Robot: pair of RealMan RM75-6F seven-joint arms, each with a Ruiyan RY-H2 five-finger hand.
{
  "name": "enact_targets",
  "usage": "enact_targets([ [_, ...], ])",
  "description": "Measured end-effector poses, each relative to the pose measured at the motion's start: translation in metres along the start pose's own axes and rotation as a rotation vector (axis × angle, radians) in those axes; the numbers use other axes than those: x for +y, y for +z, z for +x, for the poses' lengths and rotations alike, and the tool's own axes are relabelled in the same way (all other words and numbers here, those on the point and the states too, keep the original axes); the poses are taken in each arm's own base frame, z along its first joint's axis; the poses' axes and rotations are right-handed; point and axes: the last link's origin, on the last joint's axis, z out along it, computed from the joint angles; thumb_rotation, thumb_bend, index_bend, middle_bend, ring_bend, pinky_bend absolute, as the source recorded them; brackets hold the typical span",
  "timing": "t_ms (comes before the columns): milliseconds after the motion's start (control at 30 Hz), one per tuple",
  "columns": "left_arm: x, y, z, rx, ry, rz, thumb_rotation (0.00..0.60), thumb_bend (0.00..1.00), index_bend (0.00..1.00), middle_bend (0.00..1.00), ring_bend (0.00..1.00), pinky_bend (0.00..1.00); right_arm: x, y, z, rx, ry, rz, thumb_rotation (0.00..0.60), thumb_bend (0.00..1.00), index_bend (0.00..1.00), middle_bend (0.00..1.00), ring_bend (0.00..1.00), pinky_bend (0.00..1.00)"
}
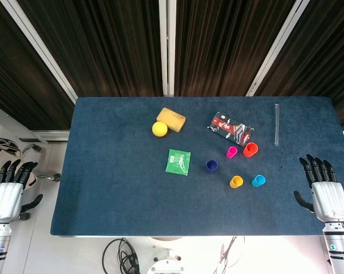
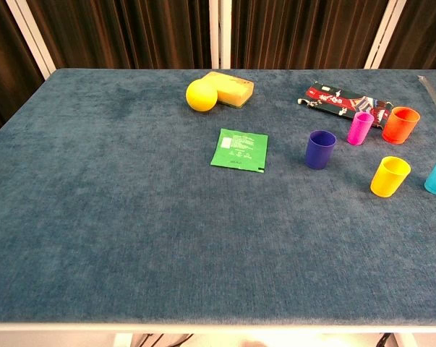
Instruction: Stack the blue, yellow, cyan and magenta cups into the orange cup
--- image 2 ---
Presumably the yellow plastic cup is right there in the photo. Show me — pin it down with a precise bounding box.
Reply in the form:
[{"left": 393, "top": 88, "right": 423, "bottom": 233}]
[{"left": 369, "top": 155, "right": 412, "bottom": 198}]

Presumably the pink plastic cup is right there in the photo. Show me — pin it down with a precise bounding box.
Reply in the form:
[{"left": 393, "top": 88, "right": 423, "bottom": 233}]
[{"left": 346, "top": 111, "right": 375, "bottom": 146}]

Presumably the blue velvet tablecloth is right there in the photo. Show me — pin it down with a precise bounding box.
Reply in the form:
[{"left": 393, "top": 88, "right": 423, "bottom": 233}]
[{"left": 0, "top": 67, "right": 436, "bottom": 326}]

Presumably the orange plastic cup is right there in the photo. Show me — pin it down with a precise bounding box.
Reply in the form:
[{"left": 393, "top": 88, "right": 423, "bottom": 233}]
[{"left": 382, "top": 106, "right": 421, "bottom": 145}]

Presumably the purple plastic cup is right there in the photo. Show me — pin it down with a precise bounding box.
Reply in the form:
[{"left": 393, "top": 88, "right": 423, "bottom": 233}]
[{"left": 304, "top": 129, "right": 338, "bottom": 170}]

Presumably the dark brown curtain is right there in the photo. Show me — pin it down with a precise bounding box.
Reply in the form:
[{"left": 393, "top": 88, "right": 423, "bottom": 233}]
[
  {"left": 379, "top": 0, "right": 436, "bottom": 71},
  {"left": 230, "top": 0, "right": 390, "bottom": 71},
  {"left": 25, "top": 0, "right": 212, "bottom": 71},
  {"left": 0, "top": 0, "right": 46, "bottom": 142}
]

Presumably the white table frame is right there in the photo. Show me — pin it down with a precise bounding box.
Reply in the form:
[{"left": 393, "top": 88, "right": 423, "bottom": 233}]
[{"left": 0, "top": 320, "right": 436, "bottom": 347}]

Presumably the yellow sponge block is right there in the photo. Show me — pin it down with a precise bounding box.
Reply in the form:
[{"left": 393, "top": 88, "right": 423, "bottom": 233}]
[{"left": 202, "top": 71, "right": 255, "bottom": 108}]

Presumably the white frame post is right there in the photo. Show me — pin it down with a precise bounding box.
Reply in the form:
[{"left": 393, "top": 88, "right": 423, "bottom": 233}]
[
  {"left": 4, "top": 0, "right": 58, "bottom": 81},
  {"left": 363, "top": 0, "right": 409, "bottom": 70},
  {"left": 208, "top": 0, "right": 233, "bottom": 70}
]

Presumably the dark red printed packet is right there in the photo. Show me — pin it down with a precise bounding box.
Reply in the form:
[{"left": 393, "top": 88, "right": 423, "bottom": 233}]
[{"left": 296, "top": 81, "right": 398, "bottom": 129}]

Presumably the black cable bundle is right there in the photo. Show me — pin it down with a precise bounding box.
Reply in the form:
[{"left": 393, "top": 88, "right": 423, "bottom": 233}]
[{"left": 140, "top": 333, "right": 194, "bottom": 347}]

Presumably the green sachet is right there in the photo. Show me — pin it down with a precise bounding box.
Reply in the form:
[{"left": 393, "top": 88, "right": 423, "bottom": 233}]
[{"left": 210, "top": 128, "right": 270, "bottom": 174}]

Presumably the yellow ball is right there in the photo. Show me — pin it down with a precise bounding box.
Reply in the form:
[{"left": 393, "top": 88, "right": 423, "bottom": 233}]
[{"left": 185, "top": 78, "right": 218, "bottom": 112}]

